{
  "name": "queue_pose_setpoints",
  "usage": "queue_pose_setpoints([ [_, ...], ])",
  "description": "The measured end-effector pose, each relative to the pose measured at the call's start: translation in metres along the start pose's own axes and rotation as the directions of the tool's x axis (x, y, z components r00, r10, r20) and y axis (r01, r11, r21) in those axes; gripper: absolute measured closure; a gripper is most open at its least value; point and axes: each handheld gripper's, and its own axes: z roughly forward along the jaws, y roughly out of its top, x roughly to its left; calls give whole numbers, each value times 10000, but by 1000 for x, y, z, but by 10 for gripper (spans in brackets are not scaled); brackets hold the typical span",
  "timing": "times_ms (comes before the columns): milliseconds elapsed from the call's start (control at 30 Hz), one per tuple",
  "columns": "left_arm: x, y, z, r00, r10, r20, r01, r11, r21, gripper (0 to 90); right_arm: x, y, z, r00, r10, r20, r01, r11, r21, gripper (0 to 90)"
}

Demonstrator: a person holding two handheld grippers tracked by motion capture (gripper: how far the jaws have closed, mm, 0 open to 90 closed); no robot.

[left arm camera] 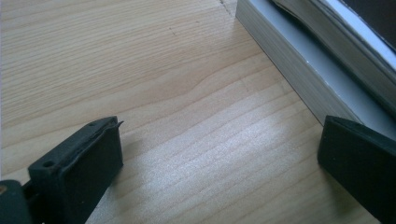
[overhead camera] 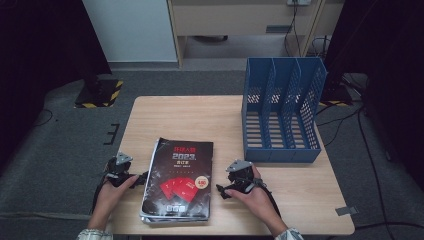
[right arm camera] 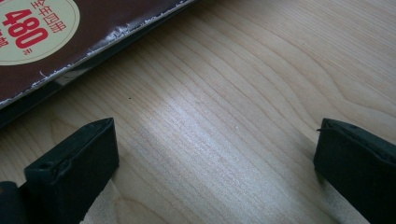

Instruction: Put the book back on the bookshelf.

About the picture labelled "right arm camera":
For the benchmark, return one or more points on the red and grey magazine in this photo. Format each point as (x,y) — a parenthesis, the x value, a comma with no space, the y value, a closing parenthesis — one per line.
(93,25)

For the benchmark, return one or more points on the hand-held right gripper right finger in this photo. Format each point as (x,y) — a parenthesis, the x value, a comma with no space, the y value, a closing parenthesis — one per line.
(358,168)

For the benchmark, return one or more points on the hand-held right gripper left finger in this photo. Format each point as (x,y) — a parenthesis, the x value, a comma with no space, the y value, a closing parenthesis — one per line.
(68,180)

